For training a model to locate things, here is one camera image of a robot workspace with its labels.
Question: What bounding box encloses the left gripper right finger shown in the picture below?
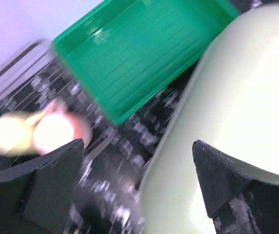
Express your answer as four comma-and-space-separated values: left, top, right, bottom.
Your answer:
192, 140, 279, 234

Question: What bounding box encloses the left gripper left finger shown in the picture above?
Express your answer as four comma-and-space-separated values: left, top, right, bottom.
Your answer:
0, 139, 83, 234

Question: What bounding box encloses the green hard-shell suitcase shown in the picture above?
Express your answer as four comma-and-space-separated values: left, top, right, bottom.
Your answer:
139, 2, 279, 234

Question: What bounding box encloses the yellow plastic bottle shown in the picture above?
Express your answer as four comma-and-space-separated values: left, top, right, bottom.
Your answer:
0, 110, 45, 157

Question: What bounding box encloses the pink foam cup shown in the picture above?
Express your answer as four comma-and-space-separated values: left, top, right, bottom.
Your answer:
33, 97, 93, 155

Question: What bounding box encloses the green plastic tray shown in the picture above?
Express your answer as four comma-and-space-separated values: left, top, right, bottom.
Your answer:
53, 0, 240, 124

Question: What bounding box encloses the black wire rack basket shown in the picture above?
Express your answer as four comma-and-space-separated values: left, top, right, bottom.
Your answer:
0, 39, 102, 121

